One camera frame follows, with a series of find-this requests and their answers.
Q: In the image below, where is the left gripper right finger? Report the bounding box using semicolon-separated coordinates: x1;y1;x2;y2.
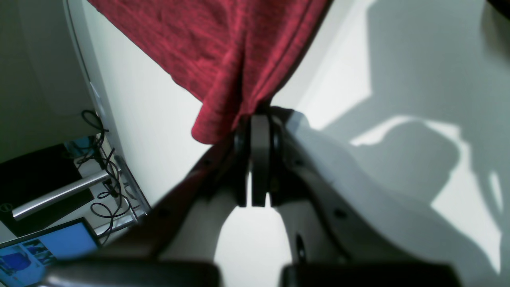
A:
269;107;501;287

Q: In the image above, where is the black cable bundle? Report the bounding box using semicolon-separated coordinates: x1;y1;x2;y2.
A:
74;110;148;244

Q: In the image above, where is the silver metal bar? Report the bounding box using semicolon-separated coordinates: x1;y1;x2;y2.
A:
12;170;113;220

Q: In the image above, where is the dark red long-sleeve shirt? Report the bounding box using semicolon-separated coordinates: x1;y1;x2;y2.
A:
90;0;331;145

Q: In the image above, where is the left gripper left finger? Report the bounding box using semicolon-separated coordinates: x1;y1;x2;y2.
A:
40;115;271;287

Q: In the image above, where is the blue monitor screen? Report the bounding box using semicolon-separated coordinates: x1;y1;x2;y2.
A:
0;218;100;287

